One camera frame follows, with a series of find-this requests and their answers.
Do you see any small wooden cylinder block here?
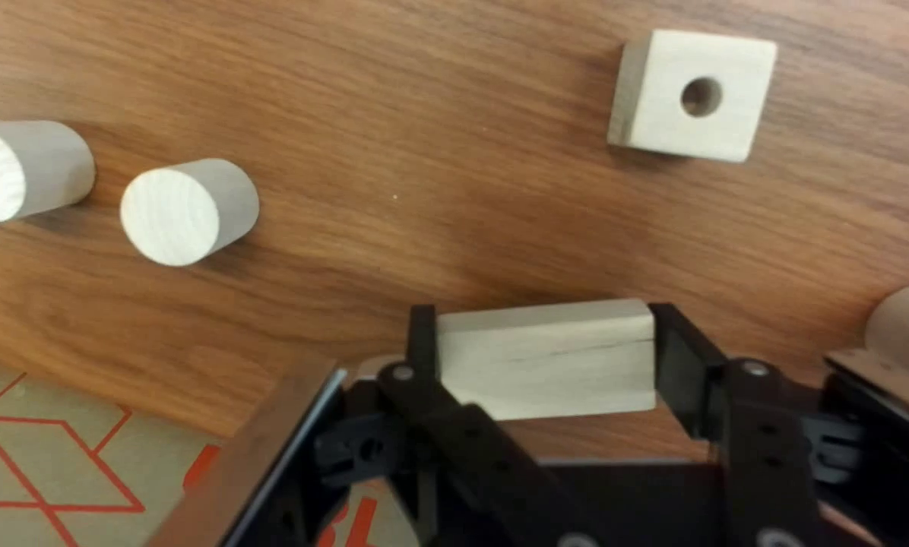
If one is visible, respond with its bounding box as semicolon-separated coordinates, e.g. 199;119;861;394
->
116;155;261;270
0;119;96;229

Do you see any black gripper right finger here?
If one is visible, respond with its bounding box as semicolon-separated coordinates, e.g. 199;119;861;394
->
646;300;822;547

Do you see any wooden cube with hole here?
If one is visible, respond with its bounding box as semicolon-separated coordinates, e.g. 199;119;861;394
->
604;29;782;168

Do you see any large cardboard box red print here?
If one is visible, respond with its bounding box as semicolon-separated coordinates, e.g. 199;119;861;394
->
0;351;225;547

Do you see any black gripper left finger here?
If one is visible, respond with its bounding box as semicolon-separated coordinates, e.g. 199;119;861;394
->
374;305;599;547

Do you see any pale wooden cuboid block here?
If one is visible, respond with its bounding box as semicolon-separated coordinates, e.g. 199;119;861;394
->
434;296;662;422

